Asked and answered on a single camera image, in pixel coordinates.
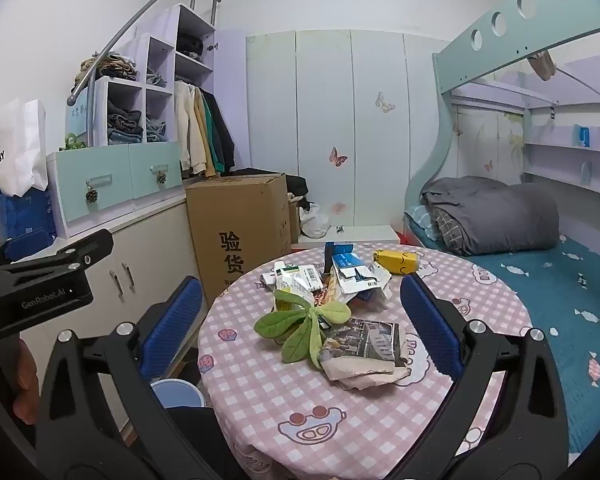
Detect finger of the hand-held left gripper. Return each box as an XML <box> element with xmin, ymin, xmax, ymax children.
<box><xmin>0</xmin><ymin>229</ymin><xmax>115</xmax><ymax>281</ymax></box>
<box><xmin>0</xmin><ymin>229</ymin><xmax>57</xmax><ymax>273</ymax></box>

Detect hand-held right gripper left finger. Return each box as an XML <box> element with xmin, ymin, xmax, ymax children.
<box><xmin>32</xmin><ymin>276</ymin><xmax>241</xmax><ymax>480</ymax></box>

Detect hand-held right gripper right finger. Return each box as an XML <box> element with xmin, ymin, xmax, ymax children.
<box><xmin>399</xmin><ymin>272</ymin><xmax>571</xmax><ymax>480</ymax></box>

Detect printed paper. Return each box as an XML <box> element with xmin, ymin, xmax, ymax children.
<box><xmin>317</xmin><ymin>317</ymin><xmax>412</xmax><ymax>391</ymax></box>

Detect yellow carton box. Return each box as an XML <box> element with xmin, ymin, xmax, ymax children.
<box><xmin>371</xmin><ymin>248</ymin><xmax>421</xmax><ymax>276</ymax></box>

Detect blue plastic bin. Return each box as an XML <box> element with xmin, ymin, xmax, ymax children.
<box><xmin>150</xmin><ymin>379</ymin><xmax>207</xmax><ymax>411</ymax></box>

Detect white blue torn package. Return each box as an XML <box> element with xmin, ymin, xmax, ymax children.
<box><xmin>330</xmin><ymin>252</ymin><xmax>392</xmax><ymax>306</ymax></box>

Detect green leafy stalk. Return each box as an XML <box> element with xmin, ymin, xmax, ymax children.
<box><xmin>254</xmin><ymin>287</ymin><xmax>352</xmax><ymax>368</ymax></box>

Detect blue paper carton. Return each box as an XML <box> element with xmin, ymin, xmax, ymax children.
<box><xmin>323</xmin><ymin>241</ymin><xmax>355</xmax><ymax>276</ymax></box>

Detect white green medicine box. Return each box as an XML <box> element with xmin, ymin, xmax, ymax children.
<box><xmin>259</xmin><ymin>260</ymin><xmax>326</xmax><ymax>295</ymax></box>

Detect person's left hand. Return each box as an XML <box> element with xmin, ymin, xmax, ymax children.
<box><xmin>11</xmin><ymin>339</ymin><xmax>44</xmax><ymax>426</ymax></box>

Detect blue shopping bag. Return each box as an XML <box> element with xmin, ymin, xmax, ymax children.
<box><xmin>0</xmin><ymin>187</ymin><xmax>57</xmax><ymax>243</ymax></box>

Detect low white cabinet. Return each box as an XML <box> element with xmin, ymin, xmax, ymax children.
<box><xmin>15</xmin><ymin>191</ymin><xmax>206</xmax><ymax>436</ymax></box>

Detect wide teal drawer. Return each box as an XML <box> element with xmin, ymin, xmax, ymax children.
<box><xmin>55</xmin><ymin>144</ymin><xmax>136</xmax><ymax>223</ymax></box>

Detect plaid blanket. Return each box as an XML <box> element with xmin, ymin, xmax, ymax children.
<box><xmin>430</xmin><ymin>207</ymin><xmax>468</xmax><ymax>256</ymax></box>

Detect blue striped pillow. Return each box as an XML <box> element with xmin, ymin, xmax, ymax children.
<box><xmin>404</xmin><ymin>205</ymin><xmax>443</xmax><ymax>241</ymax></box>

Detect white paper bag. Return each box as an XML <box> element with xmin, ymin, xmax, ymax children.
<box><xmin>0</xmin><ymin>99</ymin><xmax>48</xmax><ymax>197</ymax></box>

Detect narrow teal drawer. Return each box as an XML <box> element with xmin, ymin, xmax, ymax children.
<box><xmin>130</xmin><ymin>141</ymin><xmax>183</xmax><ymax>200</ymax></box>

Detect round table, pink checked cloth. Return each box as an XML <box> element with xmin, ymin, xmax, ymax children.
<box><xmin>197</xmin><ymin>242</ymin><xmax>533</xmax><ymax>480</ymax></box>

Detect grey quilt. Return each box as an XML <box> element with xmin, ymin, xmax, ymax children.
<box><xmin>420</xmin><ymin>176</ymin><xmax>561</xmax><ymax>256</ymax></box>

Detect teal printed bedsheet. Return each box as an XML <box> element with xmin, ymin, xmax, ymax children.
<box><xmin>410</xmin><ymin>225</ymin><xmax>600</xmax><ymax>456</ymax></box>

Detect tall cardboard box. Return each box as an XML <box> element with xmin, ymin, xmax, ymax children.
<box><xmin>185</xmin><ymin>172</ymin><xmax>293</xmax><ymax>308</ymax></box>

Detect dark folded clothes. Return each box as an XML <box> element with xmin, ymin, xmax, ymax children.
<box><xmin>106</xmin><ymin>101</ymin><xmax>145</xmax><ymax>145</ymax></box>

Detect teal printed board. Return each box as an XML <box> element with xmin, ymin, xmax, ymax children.
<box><xmin>66</xmin><ymin>85</ymin><xmax>97</xmax><ymax>138</ymax></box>

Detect purple white cubby shelf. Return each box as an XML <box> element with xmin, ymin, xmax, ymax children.
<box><xmin>92</xmin><ymin>4</ymin><xmax>216</xmax><ymax>147</ymax></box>

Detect white plastic bag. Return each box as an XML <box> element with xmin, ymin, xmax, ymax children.
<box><xmin>300</xmin><ymin>203</ymin><xmax>331</xmax><ymax>239</ymax></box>

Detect grey metal handrail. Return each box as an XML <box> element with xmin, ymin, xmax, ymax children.
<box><xmin>69</xmin><ymin>0</ymin><xmax>222</xmax><ymax>146</ymax></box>

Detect small cardboard box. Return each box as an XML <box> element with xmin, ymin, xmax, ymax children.
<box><xmin>287</xmin><ymin>195</ymin><xmax>303</xmax><ymax>246</ymax></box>

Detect cream hanging jacket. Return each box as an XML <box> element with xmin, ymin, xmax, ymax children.
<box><xmin>174</xmin><ymin>80</ymin><xmax>207</xmax><ymax>176</ymax></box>

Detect yellow hanging garment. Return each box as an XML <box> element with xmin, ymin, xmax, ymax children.
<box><xmin>194</xmin><ymin>87</ymin><xmax>217</xmax><ymax>178</ymax></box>

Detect green hanging garment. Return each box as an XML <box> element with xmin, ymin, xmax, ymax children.
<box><xmin>202</xmin><ymin>92</ymin><xmax>226</xmax><ymax>173</ymax></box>

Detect black hanging coat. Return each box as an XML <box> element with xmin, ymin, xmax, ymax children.
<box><xmin>212</xmin><ymin>91</ymin><xmax>237</xmax><ymax>173</ymax></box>

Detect black clothes heap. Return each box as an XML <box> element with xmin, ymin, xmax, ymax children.
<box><xmin>286</xmin><ymin>174</ymin><xmax>310</xmax><ymax>211</ymax></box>

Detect brown clothes pile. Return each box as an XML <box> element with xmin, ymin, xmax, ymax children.
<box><xmin>80</xmin><ymin>51</ymin><xmax>138</xmax><ymax>81</ymax></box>

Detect black folded clothes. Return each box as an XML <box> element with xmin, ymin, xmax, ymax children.
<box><xmin>176</xmin><ymin>34</ymin><xmax>203</xmax><ymax>58</ymax></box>

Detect purple cabinet door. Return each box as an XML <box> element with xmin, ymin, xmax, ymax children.
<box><xmin>214</xmin><ymin>30</ymin><xmax>247</xmax><ymax>176</ymax></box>

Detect white wardrobe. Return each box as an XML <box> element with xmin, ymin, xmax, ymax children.
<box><xmin>245</xmin><ymin>30</ymin><xmax>458</xmax><ymax>231</ymax></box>

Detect brown slipper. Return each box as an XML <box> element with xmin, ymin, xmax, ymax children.
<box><xmin>526</xmin><ymin>50</ymin><xmax>557</xmax><ymax>82</ymax></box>

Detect purple wall shelf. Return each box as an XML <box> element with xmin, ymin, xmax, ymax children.
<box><xmin>522</xmin><ymin>140</ymin><xmax>600</xmax><ymax>196</ymax></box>

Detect teal bunk bed frame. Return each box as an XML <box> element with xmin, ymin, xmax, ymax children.
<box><xmin>404</xmin><ymin>0</ymin><xmax>600</xmax><ymax>246</ymax></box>

